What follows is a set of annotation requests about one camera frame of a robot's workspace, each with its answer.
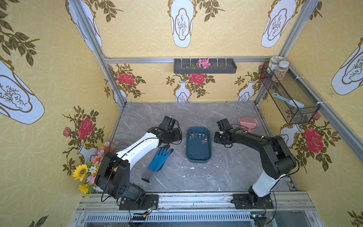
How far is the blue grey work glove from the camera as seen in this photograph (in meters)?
0.83

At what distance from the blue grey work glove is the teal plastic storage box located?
0.42 ft

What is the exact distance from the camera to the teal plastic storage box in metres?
0.90
